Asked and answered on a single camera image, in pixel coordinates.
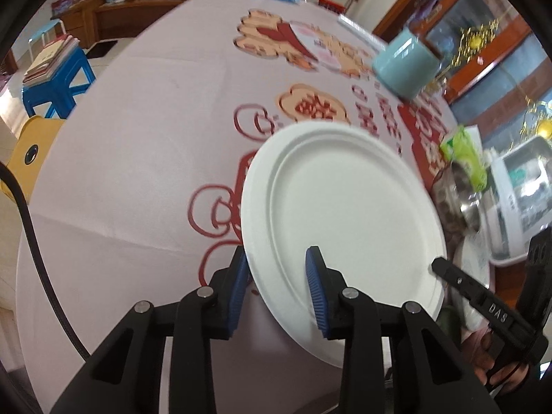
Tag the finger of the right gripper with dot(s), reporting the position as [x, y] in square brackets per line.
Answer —
[514, 339]

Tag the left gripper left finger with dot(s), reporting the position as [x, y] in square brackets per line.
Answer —
[124, 373]

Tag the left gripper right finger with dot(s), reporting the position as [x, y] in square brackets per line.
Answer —
[429, 374]

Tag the small fluted steel bowl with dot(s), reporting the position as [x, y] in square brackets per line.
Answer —
[457, 202]

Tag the white paper plate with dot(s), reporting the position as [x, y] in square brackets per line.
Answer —
[331, 185]

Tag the blue patterned porcelain plate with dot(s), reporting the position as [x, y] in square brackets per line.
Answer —
[472, 257]

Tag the person right hand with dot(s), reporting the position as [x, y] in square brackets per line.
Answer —
[475, 350]

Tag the white bottle sterilizer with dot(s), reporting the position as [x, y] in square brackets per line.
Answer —
[517, 200]

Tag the pink printed tablecloth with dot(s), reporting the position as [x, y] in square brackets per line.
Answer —
[138, 198]

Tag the green tissue pack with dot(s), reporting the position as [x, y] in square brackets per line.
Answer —
[464, 145]

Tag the yellow plastic stool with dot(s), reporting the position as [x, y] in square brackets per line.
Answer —
[36, 138]

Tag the blue plastic stool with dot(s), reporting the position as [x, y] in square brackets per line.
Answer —
[72, 77]

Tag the teal canister with lid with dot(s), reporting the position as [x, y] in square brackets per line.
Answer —
[407, 65]

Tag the stack of books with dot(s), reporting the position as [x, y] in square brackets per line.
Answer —
[49, 59]

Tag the wooden tv cabinet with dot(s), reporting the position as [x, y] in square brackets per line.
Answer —
[91, 21]

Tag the light blue round stool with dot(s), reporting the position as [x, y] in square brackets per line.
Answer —
[43, 35]

